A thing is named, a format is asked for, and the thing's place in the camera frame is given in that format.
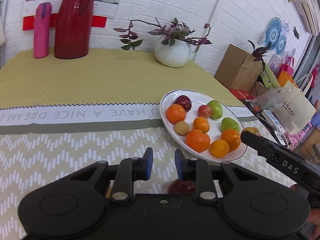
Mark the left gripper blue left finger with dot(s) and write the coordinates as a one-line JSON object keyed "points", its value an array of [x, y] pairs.
{"points": [[131, 170]]}

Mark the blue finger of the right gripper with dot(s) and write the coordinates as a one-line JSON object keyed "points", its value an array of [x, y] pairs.
{"points": [[260, 144]]}

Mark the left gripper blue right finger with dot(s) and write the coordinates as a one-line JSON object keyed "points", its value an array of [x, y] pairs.
{"points": [[201, 173]]}

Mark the red-green tomato fruit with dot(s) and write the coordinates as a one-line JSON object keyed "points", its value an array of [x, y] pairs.
{"points": [[253, 130]]}

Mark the dark red plum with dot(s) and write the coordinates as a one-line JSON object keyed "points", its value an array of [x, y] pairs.
{"points": [[181, 187], [183, 101]]}

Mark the large front orange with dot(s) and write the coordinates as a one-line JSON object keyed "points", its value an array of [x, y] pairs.
{"points": [[232, 137]]}

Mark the small yellow-orange mandarin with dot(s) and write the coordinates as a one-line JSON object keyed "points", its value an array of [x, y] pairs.
{"points": [[219, 148]]}

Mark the round green apple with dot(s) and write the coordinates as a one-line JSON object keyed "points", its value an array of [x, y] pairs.
{"points": [[228, 123]]}

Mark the small tan longan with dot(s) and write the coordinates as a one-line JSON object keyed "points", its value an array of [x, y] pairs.
{"points": [[182, 128]]}

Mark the oblong green apple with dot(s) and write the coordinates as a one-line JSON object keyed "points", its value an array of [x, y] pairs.
{"points": [[217, 111]]}

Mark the bright red small apple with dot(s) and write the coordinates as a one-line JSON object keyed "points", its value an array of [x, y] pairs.
{"points": [[204, 111]]}

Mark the dark red plum back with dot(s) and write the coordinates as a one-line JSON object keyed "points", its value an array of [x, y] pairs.
{"points": [[183, 101]]}

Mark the person left hand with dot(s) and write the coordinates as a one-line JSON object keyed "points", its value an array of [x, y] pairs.
{"points": [[312, 228]]}

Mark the clear plastic bag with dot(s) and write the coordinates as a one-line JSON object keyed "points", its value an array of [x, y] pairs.
{"points": [[271, 100]]}

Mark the cream tote bag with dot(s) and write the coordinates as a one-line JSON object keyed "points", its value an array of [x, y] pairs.
{"points": [[295, 110]]}

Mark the red envelope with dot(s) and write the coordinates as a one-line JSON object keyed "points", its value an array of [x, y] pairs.
{"points": [[242, 94]]}

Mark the green gift box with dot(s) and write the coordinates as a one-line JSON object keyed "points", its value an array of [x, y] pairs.
{"points": [[269, 79]]}

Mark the white ceramic plate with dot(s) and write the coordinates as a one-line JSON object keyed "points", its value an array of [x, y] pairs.
{"points": [[198, 99]]}

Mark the brown cardboard box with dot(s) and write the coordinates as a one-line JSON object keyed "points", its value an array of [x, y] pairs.
{"points": [[238, 70]]}

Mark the dark purple plant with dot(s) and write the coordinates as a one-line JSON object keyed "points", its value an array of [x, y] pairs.
{"points": [[259, 53]]}

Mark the patterned beige tablecloth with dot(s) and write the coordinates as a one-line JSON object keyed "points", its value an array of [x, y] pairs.
{"points": [[58, 116]]}

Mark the white pot purple plant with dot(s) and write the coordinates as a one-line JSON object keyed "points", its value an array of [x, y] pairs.
{"points": [[175, 40]]}

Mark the white air conditioner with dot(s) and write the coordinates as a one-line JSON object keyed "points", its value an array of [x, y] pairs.
{"points": [[309, 14]]}

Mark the red thermos jug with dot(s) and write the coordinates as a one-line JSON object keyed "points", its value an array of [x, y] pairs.
{"points": [[73, 29]]}

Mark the pink thermos bottle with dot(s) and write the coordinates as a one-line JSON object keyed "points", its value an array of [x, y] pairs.
{"points": [[41, 30]]}

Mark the blue round wall ornament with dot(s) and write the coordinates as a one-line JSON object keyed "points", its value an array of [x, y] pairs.
{"points": [[276, 35]]}

